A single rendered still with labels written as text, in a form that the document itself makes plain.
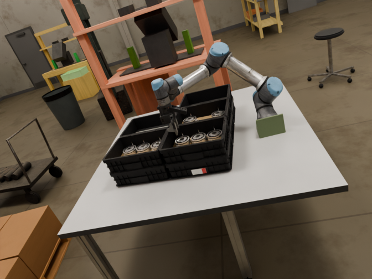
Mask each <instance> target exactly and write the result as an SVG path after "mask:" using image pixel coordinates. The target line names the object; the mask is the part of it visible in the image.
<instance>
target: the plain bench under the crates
mask: <svg viewBox="0 0 372 279"><path fill-rule="evenodd" d="M282 85H283V84H282ZM255 91H256V88H255V87H254V86H250V87H246V88H244V89H240V90H235V91H232V92H231V94H232V96H233V98H234V105H235V108H236V110H235V123H234V124H235V128H234V143H233V145H234V146H233V157H232V170H230V171H226V172H217V173H210V174H202V175H195V176H190V177H183V178H174V179H171V178H169V179H167V180H159V181H155V182H147V183H140V184H132V185H124V186H119V187H117V186H116V184H117V183H116V182H115V181H114V178H113V177H111V176H110V174H109V172H110V170H109V168H107V164H106V163H103V161H102V162H101V163H100V165H99V167H98V168H97V170H96V172H95V173H94V175H93V176H92V178H91V180H90V181H89V183H88V185H87V186H86V188H85V190H84V191H83V193H82V195H81V197H80V198H79V200H78V201H77V203H76V204H75V206H74V208H73V210H72V211H71V213H70V215H69V216H68V218H67V220H66V221H65V223H64V225H63V226H62V228H61V229H60V231H59V233H58V234H57V236H58V237H59V238H60V239H67V238H71V237H76V239H77V241H78V242H79V243H80V245H81V246H82V248H83V249H84V250H85V252H86V253H87V255H88V257H89V258H90V259H91V261H92V262H93V264H94V265H95V267H96V268H97V269H98V271H99V273H100V274H101V276H102V277H103V278H104V279H119V277H118V275H117V274H116V272H115V271H114V269H113V268H112V266H111V265H110V263H109V262H108V260H107V258H106V257H105V255H104V254H103V252H102V251H101V249H100V248H99V246H98V244H97V243H96V241H95V240H94V238H93V237H92V235H91V234H97V233H103V232H107V231H114V230H119V229H126V228H132V227H137V226H143V225H149V224H156V223H162V222H166V221H173V220H179V219H186V218H192V217H196V216H203V215H209V214H216V213H222V216H223V219H224V223H225V226H226V229H227V231H228V234H229V238H230V241H231V244H232V247H233V249H234V253H235V256H236V259H237V262H238V264H239V268H240V271H241V274H242V277H243V279H252V271H251V266H250V263H249V259H248V257H247V253H246V250H245V247H244V243H243V240H242V237H241V234H240V230H239V227H238V224H237V221H236V217H235V214H234V210H239V209H245V208H252V207H256V206H262V205H269V204H275V203H281V202H288V201H292V200H298V199H305V198H311V197H318V196H322V195H328V194H334V193H341V192H347V191H348V184H347V182H346V181H345V179H344V178H343V176H342V175H341V173H340V171H339V170H338V168H337V167H336V165H335V164H334V162H333V161H332V159H331V158H330V156H329V154H328V153H327V151H326V150H325V148H324V147H323V145H322V144H321V142H320V140H319V139H318V137H317V136H316V134H315V133H314V132H313V130H312V128H311V127H310V125H309V124H308V122H307V120H306V119H305V117H304V116H303V115H302V113H301V111H300V110H299V108H298V107H297V105H296V104H295V102H294V100H293V99H292V98H291V96H290V94H289V93H288V91H287V90H286V88H285V87H284V85H283V90H282V92H281V93H280V95H279V96H278V97H277V98H276V99H275V100H274V101H273V102H272V104H273V108H274V110H275V111H276V112H277V114H278V115H279V114H283V119H284V123H285V129H286V132H285V133H281V134H277V135H273V136H269V137H264V138H259V135H258V133H257V129H256V120H257V113H256V109H255V105H254V102H253V100H252V95H253V93H254V92H255Z"/></svg>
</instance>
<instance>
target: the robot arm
mask: <svg viewBox="0 0 372 279"><path fill-rule="evenodd" d="M220 68H227V69H228V70H230V71H231V72H233V73H234V74H236V75H237V76H239V77H240V78H242V79H243V80H245V81H246V82H248V83H249V84H251V85H252V86H254V87H255V88H256V91H255V92H254V93H253V95H252V100H253V102H254V105H255V109H256V113H257V120H258V119H261V118H266V117H270V116H274V115H278V114H277V112H276V111H275V110H274V108H273V104H272V102H273V101H274V100H275V99H276V98H277V97H278V96H279V95H280V93H281V92H282V90H283V85H282V82H281V80H280V79H278V78H277V77H268V76H262V75H261V74H259V73H258V72H256V71H254V70H253V69H251V68H250V67H248V66H247V65H245V64H244V63H242V62H241V61H239V60H238V59H237V58H235V57H233V54H232V52H230V51H229V48H228V45H226V44H225V43H222V42H217V43H214V44H213V45H212V46H211V48H210V50H209V54H208V56H207V58H206V61H205V62H204V64H202V65H201V66H200V67H199V69H198V70H196V71H194V72H193V73H191V74H189V75H188V76H186V77H185V78H183V79H182V77H181V76H180V75H179V74H175V75H172V76H171V77H169V78H167V79H165V80H163V79H161V78H159V79H155V80H153V81H152V82H151V85H152V89H153V91H154V94H155V96H156V99H157V102H158V104H159V105H158V107H157V109H158V110H159V113H160V114H159V117H160V119H161V122H162V124H168V123H169V122H170V124H169V126H170V127H169V128H168V129H167V130H168V132H175V133H176V135H178V131H179V125H178V121H177V118H176V115H175V113H174V112H177V113H182V114H185V115H186V114H187V108H183V107H179V106H174V105H171V102H173V101H174V99H175V97H177V96H178V95H180V94H181V93H183V92H184V91H185V90H187V89H189V88H190V87H192V86H193V85H195V84H196V83H198V82H199V81H201V80H202V79H204V78H208V77H210V76H211V75H212V74H214V73H215V72H217V71H218V70H219V69H220ZM168 107H169V108H168Z"/></svg>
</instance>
